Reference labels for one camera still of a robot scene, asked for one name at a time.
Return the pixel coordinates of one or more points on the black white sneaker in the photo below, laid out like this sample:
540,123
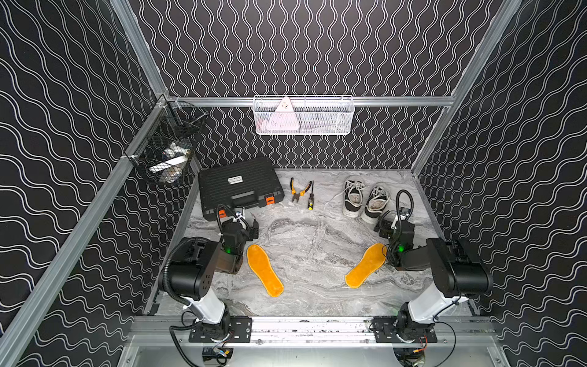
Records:
353,197
376,204

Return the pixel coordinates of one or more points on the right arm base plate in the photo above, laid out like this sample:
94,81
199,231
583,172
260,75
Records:
401,330

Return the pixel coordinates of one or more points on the black wire wall basket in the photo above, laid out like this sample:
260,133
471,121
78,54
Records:
178,122

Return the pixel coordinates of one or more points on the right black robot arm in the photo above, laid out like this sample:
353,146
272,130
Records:
457,271

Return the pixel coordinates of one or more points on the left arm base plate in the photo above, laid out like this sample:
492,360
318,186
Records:
221,329

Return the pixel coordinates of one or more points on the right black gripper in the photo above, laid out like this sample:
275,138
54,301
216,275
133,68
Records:
385,227

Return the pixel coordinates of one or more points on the aluminium front rail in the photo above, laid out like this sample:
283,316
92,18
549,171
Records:
305,331

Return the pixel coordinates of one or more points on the yellow insole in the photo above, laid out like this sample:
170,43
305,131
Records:
373,258
260,264

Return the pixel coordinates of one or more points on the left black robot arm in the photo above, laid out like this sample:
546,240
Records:
188,272

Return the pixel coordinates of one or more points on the white wire wall basket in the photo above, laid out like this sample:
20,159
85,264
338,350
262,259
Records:
317,115

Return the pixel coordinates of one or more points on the black plastic tool case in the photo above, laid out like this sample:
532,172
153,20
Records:
248,184

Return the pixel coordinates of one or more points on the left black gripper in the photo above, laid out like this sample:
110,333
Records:
248,229

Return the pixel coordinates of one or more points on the white items in black basket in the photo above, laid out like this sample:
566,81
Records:
174,160

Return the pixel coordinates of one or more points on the pink triangular card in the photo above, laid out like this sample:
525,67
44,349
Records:
284,118

